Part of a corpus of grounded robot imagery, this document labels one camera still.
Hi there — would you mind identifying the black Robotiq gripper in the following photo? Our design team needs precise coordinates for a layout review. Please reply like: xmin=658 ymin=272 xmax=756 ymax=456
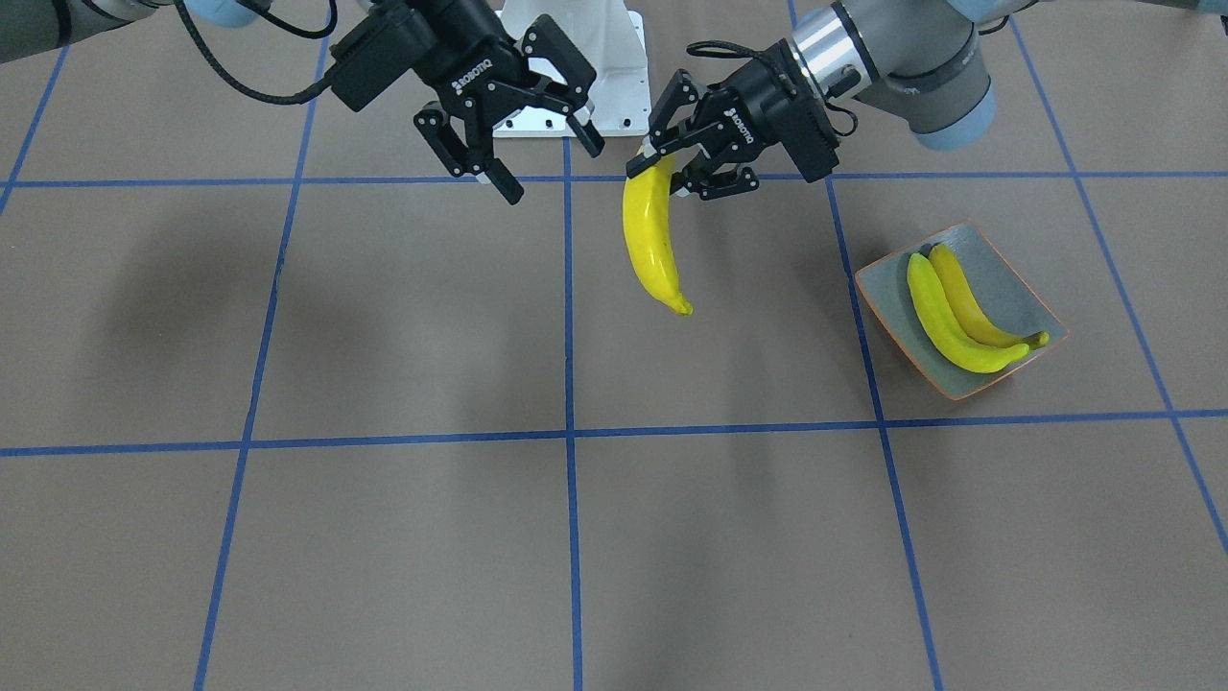
xmin=408 ymin=1 xmax=605 ymax=204

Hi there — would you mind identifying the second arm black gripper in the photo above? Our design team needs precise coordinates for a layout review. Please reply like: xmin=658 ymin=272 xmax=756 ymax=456
xmin=626 ymin=53 xmax=840 ymax=201

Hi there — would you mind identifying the yellow banana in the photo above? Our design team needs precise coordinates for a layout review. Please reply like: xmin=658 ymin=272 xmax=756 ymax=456
xmin=623 ymin=153 xmax=694 ymax=315

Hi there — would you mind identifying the yellow banana moved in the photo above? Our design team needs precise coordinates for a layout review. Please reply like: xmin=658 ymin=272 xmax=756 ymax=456
xmin=927 ymin=244 xmax=1050 ymax=350
xmin=907 ymin=252 xmax=1030 ymax=373

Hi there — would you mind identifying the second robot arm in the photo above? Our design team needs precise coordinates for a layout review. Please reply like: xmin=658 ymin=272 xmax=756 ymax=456
xmin=626 ymin=1 xmax=1030 ymax=201

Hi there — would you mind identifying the grey square plate orange rim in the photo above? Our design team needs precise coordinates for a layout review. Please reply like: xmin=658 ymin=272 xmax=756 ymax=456
xmin=853 ymin=218 xmax=1070 ymax=401

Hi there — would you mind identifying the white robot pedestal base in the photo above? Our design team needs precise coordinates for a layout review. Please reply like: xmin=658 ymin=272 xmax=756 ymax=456
xmin=496 ymin=1 xmax=652 ymax=137

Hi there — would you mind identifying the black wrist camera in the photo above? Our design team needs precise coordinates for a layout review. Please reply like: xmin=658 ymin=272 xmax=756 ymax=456
xmin=325 ymin=1 xmax=437 ymax=112

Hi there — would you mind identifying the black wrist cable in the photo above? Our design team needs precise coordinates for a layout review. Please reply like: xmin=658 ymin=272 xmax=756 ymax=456
xmin=173 ymin=0 xmax=343 ymax=107

